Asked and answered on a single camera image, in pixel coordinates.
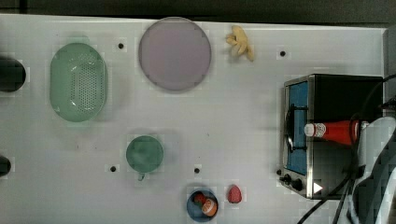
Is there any green mug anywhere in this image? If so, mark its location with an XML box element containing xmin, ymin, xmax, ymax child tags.
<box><xmin>126</xmin><ymin>135</ymin><xmax>164</xmax><ymax>181</ymax></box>

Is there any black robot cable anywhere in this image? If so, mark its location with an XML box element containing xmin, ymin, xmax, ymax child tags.
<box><xmin>297</xmin><ymin>74</ymin><xmax>396</xmax><ymax>224</ymax></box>

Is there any blue bowl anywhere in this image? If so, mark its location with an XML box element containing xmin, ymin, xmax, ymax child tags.
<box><xmin>186</xmin><ymin>189</ymin><xmax>218</xmax><ymax>223</ymax></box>

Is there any orange slice toy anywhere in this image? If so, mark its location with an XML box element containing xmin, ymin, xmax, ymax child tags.
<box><xmin>202</xmin><ymin>199</ymin><xmax>218</xmax><ymax>217</ymax></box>

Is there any red strawberry toy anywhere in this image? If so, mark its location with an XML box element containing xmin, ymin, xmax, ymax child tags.
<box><xmin>227</xmin><ymin>185</ymin><xmax>242</xmax><ymax>203</ymax></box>

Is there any red ketchup bottle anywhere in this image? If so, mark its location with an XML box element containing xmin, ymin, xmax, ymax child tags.
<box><xmin>304</xmin><ymin>120</ymin><xmax>360</xmax><ymax>146</ymax></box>

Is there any dark grey cup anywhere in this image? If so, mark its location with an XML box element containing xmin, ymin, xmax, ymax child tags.
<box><xmin>0</xmin><ymin>156</ymin><xmax>11</xmax><ymax>176</ymax></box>

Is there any black pot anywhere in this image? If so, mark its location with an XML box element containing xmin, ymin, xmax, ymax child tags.
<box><xmin>0</xmin><ymin>57</ymin><xmax>26</xmax><ymax>92</ymax></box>

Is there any pale purple round plate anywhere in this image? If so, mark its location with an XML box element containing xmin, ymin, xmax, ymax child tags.
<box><xmin>138</xmin><ymin>17</ymin><xmax>211</xmax><ymax>91</ymax></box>

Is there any green plastic colander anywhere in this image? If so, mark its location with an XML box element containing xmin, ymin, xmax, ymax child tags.
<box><xmin>49</xmin><ymin>43</ymin><xmax>107</xmax><ymax>122</ymax></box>

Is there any black toaster oven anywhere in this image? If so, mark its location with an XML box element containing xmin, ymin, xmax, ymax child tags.
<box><xmin>277</xmin><ymin>74</ymin><xmax>383</xmax><ymax>200</ymax></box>

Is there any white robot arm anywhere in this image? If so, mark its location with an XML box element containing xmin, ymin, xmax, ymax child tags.
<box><xmin>346</xmin><ymin>117</ymin><xmax>395</xmax><ymax>224</ymax></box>

